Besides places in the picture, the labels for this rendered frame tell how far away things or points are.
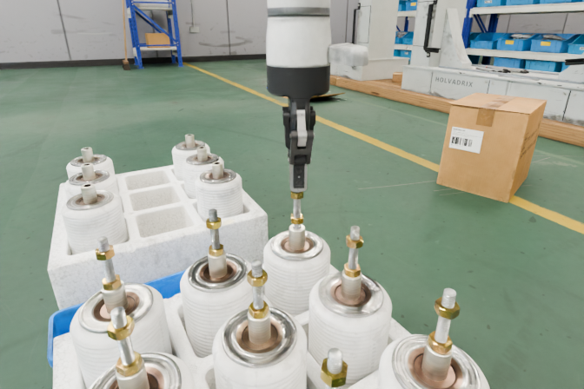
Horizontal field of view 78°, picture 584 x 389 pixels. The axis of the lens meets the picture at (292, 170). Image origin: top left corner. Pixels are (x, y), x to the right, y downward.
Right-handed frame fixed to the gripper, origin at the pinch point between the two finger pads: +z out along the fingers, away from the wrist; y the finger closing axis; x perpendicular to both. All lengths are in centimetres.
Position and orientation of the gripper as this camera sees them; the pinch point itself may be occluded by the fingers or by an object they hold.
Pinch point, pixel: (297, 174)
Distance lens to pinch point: 47.6
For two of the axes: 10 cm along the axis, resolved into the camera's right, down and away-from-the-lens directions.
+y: 0.6, 3.7, -9.3
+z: 0.0, 9.3, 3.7
